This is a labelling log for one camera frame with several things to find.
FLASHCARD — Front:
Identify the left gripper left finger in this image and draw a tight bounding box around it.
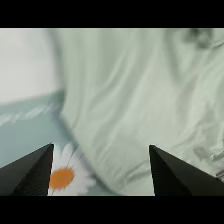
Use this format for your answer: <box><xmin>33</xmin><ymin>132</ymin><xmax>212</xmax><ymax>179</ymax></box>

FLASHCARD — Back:
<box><xmin>0</xmin><ymin>143</ymin><xmax>55</xmax><ymax>197</ymax></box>

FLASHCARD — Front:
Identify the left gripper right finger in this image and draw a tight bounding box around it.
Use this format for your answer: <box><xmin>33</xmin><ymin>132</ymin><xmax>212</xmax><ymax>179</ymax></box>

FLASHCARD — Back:
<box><xmin>148</xmin><ymin>144</ymin><xmax>224</xmax><ymax>197</ymax></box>

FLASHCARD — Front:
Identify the white T-shirt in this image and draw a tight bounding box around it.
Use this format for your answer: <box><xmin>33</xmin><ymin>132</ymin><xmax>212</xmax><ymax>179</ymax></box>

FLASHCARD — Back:
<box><xmin>49</xmin><ymin>28</ymin><xmax>224</xmax><ymax>197</ymax></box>

